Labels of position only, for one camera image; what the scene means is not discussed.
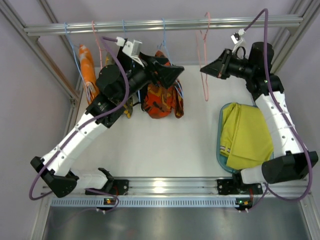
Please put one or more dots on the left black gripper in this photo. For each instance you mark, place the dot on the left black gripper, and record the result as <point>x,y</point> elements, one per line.
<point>155,70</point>

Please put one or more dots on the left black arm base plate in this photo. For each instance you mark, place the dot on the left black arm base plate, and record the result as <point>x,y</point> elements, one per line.
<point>117,187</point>

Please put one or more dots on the pink wire hanger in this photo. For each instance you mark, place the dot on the pink wire hanger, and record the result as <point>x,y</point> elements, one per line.
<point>98,44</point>
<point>203,36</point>

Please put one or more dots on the aluminium hanging rail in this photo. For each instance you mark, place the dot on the aluminium hanging rail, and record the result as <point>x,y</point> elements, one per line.
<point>57,29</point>

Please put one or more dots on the aluminium frame left post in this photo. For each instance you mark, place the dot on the aluminium frame left post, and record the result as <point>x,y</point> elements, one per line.
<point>36,99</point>

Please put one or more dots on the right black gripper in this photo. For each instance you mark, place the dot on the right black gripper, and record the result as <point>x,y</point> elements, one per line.
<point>226,65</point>

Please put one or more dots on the black trousers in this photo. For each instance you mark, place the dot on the black trousers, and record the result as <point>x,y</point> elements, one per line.
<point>121,57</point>

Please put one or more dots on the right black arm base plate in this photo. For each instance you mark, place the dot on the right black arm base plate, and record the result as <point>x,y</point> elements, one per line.
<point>230,186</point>

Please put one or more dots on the teal transparent plastic bin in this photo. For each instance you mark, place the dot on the teal transparent plastic bin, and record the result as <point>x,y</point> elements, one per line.
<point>220,160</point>

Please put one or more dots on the orange white trousers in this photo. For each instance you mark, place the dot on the orange white trousers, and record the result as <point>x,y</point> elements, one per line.
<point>87,69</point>

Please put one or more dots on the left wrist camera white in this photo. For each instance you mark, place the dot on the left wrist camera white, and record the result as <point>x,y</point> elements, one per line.
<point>131,48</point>

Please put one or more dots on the aluminium frame right post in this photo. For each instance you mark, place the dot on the aluminium frame right post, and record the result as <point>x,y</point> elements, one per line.
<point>287,38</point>

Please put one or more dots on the grey slotted cable duct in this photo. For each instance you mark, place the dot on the grey slotted cable duct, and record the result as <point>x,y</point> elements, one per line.
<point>151,202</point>

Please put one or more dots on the aluminium frame post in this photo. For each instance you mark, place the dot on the aluminium frame post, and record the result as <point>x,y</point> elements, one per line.
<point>287,38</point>
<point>36,99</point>

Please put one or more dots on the blue hanger with black trousers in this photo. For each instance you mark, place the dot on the blue hanger with black trousers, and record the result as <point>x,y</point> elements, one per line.
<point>124,29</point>

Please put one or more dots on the blue wire hanger leftmost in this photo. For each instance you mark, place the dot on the blue wire hanger leftmost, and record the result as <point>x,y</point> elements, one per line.
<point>77,61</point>

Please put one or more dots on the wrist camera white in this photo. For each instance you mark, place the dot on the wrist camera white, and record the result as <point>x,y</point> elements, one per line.
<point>238,39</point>
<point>131,48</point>

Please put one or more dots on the green yellow camouflage trousers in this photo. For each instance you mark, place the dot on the green yellow camouflage trousers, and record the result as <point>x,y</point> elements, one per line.
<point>128,107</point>

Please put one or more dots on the orange red camouflage trousers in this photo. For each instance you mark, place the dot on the orange red camouflage trousers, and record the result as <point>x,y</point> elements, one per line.
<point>159,102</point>

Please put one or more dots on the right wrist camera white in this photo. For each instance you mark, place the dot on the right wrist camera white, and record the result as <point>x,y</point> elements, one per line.
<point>238,39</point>

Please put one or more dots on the blue hanger with camouflage trousers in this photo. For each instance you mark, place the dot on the blue hanger with camouflage trousers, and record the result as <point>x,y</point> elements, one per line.
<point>166,42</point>

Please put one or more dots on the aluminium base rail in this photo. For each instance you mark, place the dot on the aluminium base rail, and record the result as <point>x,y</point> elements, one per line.
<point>166,186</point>

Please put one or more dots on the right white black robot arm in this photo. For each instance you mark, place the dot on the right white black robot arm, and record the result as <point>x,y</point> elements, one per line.
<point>291,158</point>

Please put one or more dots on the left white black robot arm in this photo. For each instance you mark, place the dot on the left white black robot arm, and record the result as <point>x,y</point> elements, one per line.
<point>115,86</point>

